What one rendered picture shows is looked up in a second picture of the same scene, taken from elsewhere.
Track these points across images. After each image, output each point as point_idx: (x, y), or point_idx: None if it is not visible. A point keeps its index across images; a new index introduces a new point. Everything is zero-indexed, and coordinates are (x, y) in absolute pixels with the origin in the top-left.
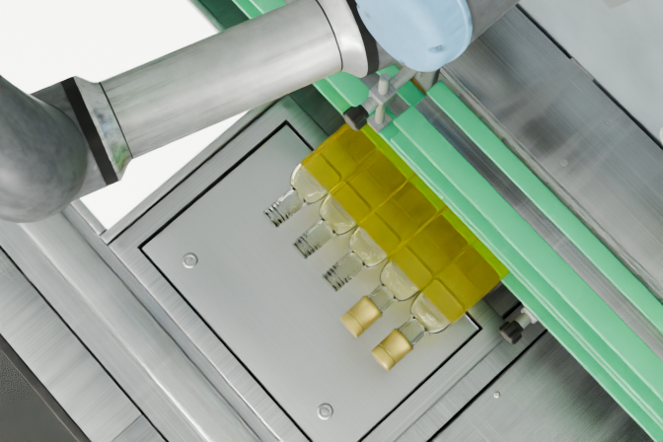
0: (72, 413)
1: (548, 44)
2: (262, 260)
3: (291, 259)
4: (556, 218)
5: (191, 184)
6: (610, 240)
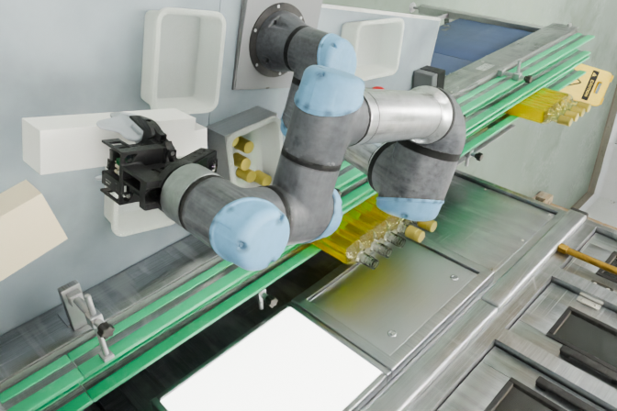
0: (494, 394)
1: None
2: (385, 305)
3: (382, 294)
4: None
5: (348, 334)
6: None
